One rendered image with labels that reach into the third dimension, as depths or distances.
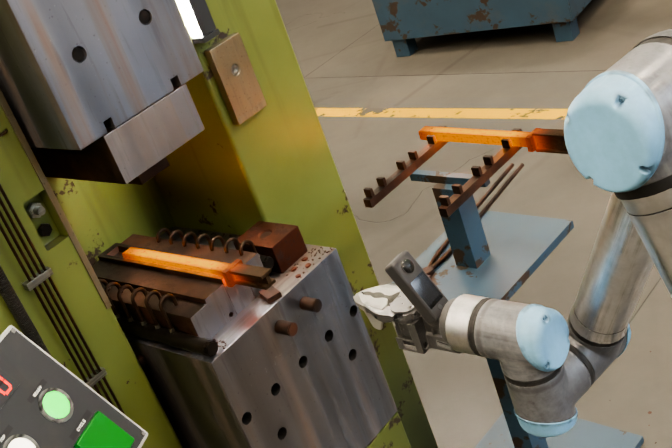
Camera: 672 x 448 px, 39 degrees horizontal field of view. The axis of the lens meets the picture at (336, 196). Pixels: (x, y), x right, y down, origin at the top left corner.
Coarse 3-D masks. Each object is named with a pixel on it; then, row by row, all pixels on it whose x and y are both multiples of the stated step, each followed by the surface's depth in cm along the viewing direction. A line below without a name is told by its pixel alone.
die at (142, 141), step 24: (168, 96) 170; (144, 120) 166; (168, 120) 170; (192, 120) 174; (96, 144) 163; (120, 144) 163; (144, 144) 166; (168, 144) 170; (48, 168) 179; (72, 168) 173; (96, 168) 168; (120, 168) 163; (144, 168) 167
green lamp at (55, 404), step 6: (48, 396) 143; (54, 396) 144; (60, 396) 145; (48, 402) 143; (54, 402) 143; (60, 402) 144; (66, 402) 145; (48, 408) 142; (54, 408) 143; (60, 408) 144; (66, 408) 144; (54, 414) 142; (60, 414) 143; (66, 414) 144
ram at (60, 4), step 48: (0, 0) 147; (48, 0) 151; (96, 0) 158; (144, 0) 164; (0, 48) 155; (48, 48) 152; (96, 48) 158; (144, 48) 165; (192, 48) 173; (48, 96) 154; (96, 96) 159; (144, 96) 166; (48, 144) 163
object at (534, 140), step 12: (420, 132) 225; (432, 132) 222; (444, 132) 220; (456, 132) 218; (468, 132) 216; (480, 132) 214; (492, 132) 212; (504, 132) 210; (516, 132) 208; (528, 132) 206; (540, 132) 201; (552, 132) 200; (492, 144) 211; (516, 144) 207; (528, 144) 203; (540, 144) 203; (552, 144) 201; (564, 144) 199
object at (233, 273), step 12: (132, 252) 204; (144, 252) 202; (156, 252) 200; (168, 264) 194; (180, 264) 191; (192, 264) 189; (204, 264) 187; (216, 264) 186; (228, 264) 184; (240, 264) 182; (228, 276) 181; (240, 276) 181; (252, 276) 176; (264, 276) 175; (264, 288) 176
